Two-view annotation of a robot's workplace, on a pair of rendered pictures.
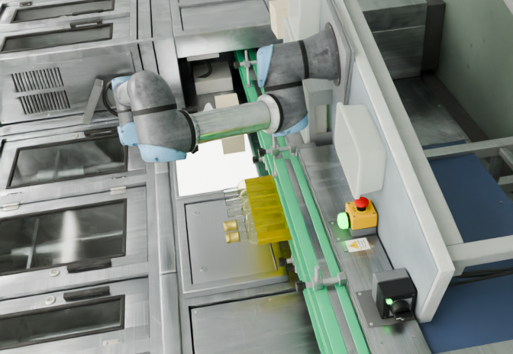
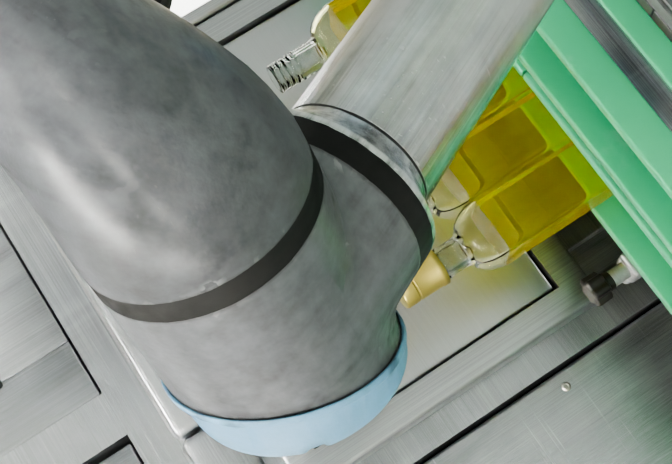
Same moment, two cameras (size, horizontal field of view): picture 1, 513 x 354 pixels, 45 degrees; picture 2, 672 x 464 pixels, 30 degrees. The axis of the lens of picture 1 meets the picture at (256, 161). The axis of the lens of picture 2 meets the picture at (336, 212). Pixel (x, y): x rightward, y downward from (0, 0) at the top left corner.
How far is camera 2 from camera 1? 124 cm
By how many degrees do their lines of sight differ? 36
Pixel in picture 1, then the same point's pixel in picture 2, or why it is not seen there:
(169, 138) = (352, 347)
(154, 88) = (211, 163)
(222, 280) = (405, 394)
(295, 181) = (602, 20)
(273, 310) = (598, 426)
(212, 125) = (457, 116)
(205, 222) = not seen: hidden behind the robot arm
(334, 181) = not seen: outside the picture
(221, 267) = not seen: hidden behind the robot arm
